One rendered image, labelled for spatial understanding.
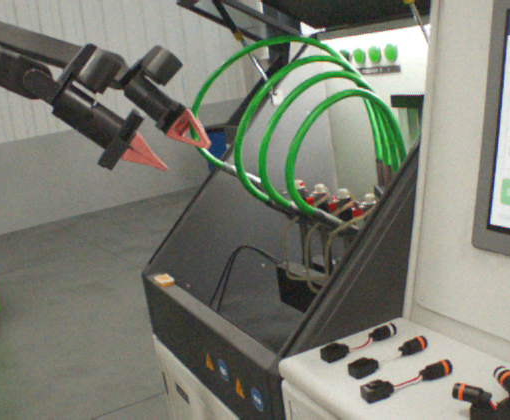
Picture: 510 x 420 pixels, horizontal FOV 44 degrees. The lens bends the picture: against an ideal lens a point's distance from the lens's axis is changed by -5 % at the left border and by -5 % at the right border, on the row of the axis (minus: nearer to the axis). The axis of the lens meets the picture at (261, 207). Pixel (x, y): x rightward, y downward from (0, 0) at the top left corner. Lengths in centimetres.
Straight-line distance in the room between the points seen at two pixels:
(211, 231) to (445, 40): 81
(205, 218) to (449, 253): 76
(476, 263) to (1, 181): 700
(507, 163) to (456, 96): 14
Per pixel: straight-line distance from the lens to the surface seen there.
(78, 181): 787
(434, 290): 98
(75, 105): 103
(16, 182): 770
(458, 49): 97
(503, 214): 88
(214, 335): 117
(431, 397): 81
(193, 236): 157
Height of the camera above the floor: 138
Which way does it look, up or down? 12 degrees down
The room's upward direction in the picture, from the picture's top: 8 degrees counter-clockwise
